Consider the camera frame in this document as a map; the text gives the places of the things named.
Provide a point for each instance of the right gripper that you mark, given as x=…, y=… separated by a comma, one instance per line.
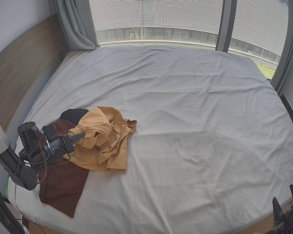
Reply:
x=282, y=226

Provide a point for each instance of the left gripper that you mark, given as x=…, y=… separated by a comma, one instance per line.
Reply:
x=59, y=146

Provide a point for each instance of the tan shorts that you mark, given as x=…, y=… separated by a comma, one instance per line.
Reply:
x=109, y=141

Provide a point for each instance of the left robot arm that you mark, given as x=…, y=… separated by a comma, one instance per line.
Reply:
x=27, y=137

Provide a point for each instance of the bed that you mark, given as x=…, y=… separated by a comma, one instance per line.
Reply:
x=183, y=137

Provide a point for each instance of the black garment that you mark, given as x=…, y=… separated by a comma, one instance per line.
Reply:
x=73, y=115

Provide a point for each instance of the brown garment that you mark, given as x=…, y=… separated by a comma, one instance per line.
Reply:
x=61, y=187

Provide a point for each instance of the grey-green curtain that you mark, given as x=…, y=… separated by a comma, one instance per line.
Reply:
x=75, y=27
x=285, y=77

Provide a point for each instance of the window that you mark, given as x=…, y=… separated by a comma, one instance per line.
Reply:
x=160, y=20

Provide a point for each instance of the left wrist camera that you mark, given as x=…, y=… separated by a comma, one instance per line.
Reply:
x=50, y=132

